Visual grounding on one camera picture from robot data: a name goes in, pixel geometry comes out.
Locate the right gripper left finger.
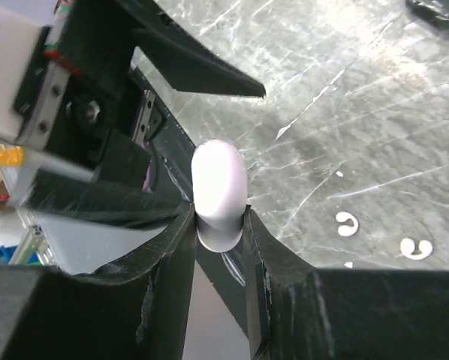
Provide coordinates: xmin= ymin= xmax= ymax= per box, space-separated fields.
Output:
xmin=0 ymin=205 xmax=197 ymax=359

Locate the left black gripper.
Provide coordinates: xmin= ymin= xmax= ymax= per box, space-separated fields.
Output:
xmin=26 ymin=1 xmax=266 ymax=195

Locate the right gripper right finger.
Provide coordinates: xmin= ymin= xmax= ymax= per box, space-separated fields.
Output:
xmin=243 ymin=209 xmax=449 ymax=359

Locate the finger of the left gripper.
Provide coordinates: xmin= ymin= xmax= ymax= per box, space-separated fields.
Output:
xmin=21 ymin=130 xmax=192 ymax=229

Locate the white earbud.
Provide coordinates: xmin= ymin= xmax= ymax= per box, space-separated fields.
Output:
xmin=335 ymin=211 xmax=359 ymax=237
xmin=399 ymin=238 xmax=433 ymax=261

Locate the white earbud charging case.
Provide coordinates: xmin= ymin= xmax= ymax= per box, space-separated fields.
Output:
xmin=191 ymin=139 xmax=248 ymax=253

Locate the black earbud charging case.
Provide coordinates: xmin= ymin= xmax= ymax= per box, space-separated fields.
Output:
xmin=405 ymin=0 xmax=449 ymax=30

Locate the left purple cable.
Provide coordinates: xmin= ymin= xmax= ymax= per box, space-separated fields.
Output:
xmin=141 ymin=157 xmax=158 ymax=194

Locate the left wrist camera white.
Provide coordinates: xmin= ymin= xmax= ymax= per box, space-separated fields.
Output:
xmin=0 ymin=0 xmax=68 ymax=143

